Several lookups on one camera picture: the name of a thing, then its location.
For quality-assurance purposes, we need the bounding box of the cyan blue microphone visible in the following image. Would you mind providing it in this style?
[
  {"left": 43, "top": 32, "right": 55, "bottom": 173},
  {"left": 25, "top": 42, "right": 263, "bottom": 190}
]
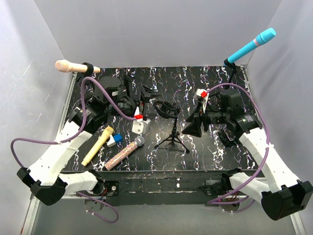
[{"left": 224, "top": 28, "right": 276, "bottom": 66}]

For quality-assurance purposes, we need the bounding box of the pink microphone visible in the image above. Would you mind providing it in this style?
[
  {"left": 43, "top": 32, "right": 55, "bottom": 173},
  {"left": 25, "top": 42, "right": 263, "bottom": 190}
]
[{"left": 55, "top": 60, "right": 101, "bottom": 73}]

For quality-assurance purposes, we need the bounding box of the black tripod shock-mount stand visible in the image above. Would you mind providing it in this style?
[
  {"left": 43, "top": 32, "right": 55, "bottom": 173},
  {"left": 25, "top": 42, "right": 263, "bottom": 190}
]
[{"left": 153, "top": 99, "right": 191, "bottom": 154}]

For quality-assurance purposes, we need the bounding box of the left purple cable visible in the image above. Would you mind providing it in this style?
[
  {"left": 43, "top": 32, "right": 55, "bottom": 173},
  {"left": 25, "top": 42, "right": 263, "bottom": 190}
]
[{"left": 11, "top": 76, "right": 144, "bottom": 223}]

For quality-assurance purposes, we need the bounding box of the black tripod stand, cyan microphone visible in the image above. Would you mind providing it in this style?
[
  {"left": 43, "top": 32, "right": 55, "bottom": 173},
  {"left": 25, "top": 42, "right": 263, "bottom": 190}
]
[{"left": 224, "top": 60, "right": 239, "bottom": 86}]

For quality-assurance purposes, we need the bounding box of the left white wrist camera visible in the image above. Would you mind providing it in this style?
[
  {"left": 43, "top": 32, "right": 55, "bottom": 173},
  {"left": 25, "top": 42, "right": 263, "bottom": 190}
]
[{"left": 132, "top": 114, "right": 151, "bottom": 135}]

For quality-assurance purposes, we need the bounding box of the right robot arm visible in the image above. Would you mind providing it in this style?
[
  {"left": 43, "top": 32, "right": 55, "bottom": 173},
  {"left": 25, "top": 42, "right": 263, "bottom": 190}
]
[{"left": 183, "top": 89, "right": 313, "bottom": 221}]

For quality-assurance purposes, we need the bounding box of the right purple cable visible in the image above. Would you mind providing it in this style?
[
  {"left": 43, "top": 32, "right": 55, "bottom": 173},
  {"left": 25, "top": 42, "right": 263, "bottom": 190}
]
[{"left": 205, "top": 82, "right": 271, "bottom": 213}]

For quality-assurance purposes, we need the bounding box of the cream yellow microphone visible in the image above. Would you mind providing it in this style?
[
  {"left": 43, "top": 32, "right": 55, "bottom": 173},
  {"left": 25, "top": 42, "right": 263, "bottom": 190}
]
[{"left": 81, "top": 126, "right": 114, "bottom": 166}]

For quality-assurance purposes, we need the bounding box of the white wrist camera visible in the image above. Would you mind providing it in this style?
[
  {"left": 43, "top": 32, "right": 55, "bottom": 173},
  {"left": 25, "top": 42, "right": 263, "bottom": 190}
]
[
  {"left": 194, "top": 89, "right": 208, "bottom": 112},
  {"left": 132, "top": 114, "right": 151, "bottom": 135}
]

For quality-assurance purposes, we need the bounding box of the blue and white block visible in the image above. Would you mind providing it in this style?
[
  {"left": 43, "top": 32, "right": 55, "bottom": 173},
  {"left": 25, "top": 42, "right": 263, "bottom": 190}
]
[{"left": 106, "top": 134, "right": 123, "bottom": 147}]

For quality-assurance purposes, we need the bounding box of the purple cable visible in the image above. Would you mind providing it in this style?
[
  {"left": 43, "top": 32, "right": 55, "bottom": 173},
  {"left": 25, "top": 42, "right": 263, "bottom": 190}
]
[
  {"left": 11, "top": 76, "right": 144, "bottom": 223},
  {"left": 205, "top": 82, "right": 271, "bottom": 213}
]

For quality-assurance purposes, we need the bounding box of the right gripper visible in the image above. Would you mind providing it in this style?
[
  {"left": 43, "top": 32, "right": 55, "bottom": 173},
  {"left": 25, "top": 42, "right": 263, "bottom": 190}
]
[{"left": 181, "top": 100, "right": 229, "bottom": 138}]

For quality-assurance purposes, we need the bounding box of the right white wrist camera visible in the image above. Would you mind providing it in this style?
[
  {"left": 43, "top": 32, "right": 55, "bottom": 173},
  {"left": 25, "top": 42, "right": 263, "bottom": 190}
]
[{"left": 194, "top": 89, "right": 208, "bottom": 112}]

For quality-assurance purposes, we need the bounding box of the glitter rhinestone microphone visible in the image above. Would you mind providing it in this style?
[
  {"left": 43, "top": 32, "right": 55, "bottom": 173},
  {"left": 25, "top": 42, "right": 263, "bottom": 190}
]
[{"left": 105, "top": 136, "right": 145, "bottom": 171}]

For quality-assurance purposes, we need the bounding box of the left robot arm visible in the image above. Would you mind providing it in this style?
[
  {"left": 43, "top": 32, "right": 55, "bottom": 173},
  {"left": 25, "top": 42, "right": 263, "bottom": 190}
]
[{"left": 17, "top": 76, "right": 160, "bottom": 206}]

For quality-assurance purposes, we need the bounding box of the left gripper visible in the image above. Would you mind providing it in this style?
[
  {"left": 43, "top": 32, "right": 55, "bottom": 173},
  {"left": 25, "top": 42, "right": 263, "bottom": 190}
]
[{"left": 107, "top": 87, "right": 162, "bottom": 120}]

